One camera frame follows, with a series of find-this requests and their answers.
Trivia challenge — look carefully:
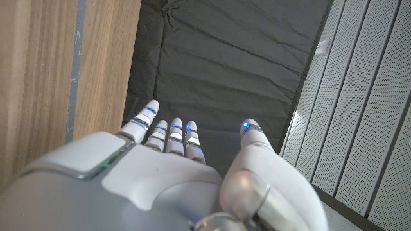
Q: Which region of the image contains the white wall outlet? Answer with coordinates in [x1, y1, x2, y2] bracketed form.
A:
[315, 39, 331, 56]

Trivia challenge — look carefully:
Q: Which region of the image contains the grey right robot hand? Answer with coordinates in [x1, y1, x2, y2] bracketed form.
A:
[0, 99, 330, 231]

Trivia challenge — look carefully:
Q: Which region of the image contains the black fabric mat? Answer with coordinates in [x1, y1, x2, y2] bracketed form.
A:
[121, 0, 335, 179]

